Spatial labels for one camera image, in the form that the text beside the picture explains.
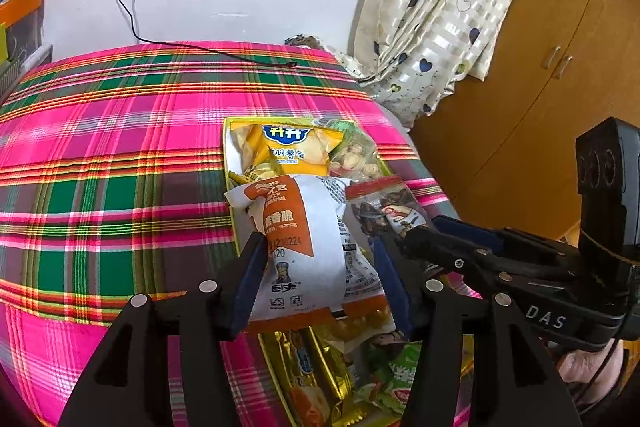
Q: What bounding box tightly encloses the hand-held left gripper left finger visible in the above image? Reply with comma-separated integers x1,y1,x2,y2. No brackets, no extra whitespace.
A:
57,231,271,427

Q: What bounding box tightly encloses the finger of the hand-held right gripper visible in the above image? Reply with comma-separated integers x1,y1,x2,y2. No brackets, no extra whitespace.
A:
432,215,583,259
400,227,531,284

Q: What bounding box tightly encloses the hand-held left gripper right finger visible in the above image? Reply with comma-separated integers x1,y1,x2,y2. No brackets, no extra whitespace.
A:
369,233,583,427

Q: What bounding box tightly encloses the white and orange snack packet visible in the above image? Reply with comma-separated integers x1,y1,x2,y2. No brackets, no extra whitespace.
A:
222,174,388,323

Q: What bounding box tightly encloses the dark seeds bag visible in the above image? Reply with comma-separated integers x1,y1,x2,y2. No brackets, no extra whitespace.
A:
345,177,431,253

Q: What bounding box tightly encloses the green snack bag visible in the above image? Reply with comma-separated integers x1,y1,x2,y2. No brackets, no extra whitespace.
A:
350,342,426,418

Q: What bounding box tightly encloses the yellow-green cardboard box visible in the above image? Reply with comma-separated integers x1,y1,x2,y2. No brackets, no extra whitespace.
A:
221,117,481,427

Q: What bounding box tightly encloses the long gold snack packet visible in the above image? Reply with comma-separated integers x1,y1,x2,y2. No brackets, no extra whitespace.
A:
262,329,361,427

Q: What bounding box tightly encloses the yellow potato chips bag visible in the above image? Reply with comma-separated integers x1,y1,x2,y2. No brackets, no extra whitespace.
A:
222,119,346,185

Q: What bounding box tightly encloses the clear bag of nuts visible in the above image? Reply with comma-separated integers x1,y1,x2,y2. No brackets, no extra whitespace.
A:
320,119,383,182

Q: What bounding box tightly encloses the person's right hand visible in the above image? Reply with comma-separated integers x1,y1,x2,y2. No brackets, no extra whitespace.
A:
557,347,626,403

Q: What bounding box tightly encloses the wooden cabinet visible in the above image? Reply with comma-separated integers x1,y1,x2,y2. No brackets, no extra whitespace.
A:
410,0,640,248

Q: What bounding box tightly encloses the pink green plaid blanket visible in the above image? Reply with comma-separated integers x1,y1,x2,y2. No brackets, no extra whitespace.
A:
0,41,481,427

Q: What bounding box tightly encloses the cream heart print curtain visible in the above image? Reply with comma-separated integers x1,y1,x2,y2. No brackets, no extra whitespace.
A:
350,0,543,128

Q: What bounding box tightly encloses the floral cloth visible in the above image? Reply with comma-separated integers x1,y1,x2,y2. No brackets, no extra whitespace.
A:
284,34,371,82

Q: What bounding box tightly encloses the grey patterned box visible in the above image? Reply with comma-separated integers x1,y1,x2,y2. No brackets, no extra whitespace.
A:
0,44,53,102

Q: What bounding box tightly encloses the orange lidded box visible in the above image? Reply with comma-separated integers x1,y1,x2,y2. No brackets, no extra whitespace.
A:
0,0,45,28

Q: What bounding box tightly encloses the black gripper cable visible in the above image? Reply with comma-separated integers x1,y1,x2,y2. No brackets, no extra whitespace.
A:
575,337,621,410

